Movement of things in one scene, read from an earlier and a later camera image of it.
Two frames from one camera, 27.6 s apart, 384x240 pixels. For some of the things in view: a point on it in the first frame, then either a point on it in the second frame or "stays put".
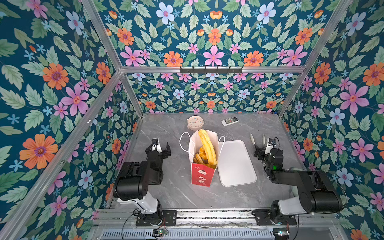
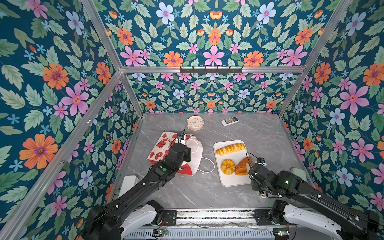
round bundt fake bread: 202,153 to 227,166
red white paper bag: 201,174 to 160,143
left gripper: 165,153 to 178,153
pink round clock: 195,122 stays put
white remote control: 230,121 stays put
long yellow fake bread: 208,146 to 227,149
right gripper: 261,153 to 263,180
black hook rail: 211,70 stays put
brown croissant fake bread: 197,159 to 241,168
